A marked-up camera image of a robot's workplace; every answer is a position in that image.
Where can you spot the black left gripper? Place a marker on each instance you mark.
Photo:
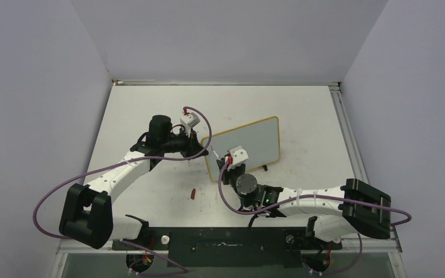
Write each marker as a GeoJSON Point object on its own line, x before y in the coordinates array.
{"type": "Point", "coordinates": [192, 147]}

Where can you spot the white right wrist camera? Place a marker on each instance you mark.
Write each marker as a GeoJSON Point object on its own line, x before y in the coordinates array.
{"type": "Point", "coordinates": [236, 157]}

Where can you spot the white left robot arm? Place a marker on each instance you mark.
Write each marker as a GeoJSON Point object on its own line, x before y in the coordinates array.
{"type": "Point", "coordinates": [88, 216]}

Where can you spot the aluminium rail back edge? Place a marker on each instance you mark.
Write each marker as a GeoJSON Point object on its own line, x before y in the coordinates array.
{"type": "Point", "coordinates": [222, 83]}

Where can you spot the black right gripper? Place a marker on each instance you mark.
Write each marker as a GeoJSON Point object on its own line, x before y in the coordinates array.
{"type": "Point", "coordinates": [226, 173]}

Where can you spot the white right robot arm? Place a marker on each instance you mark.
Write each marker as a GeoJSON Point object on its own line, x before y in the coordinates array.
{"type": "Point", "coordinates": [355, 207]}

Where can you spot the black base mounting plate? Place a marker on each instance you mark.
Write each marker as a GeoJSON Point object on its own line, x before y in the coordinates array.
{"type": "Point", "coordinates": [235, 247]}

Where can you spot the yellow framed whiteboard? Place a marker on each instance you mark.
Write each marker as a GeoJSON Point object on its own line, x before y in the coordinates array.
{"type": "Point", "coordinates": [260, 139]}

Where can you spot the white whiteboard marker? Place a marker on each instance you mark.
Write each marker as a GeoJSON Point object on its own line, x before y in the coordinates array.
{"type": "Point", "coordinates": [216, 155]}

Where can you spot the aluminium rail right side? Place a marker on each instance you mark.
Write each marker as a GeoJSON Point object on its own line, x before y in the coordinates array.
{"type": "Point", "coordinates": [351, 144]}

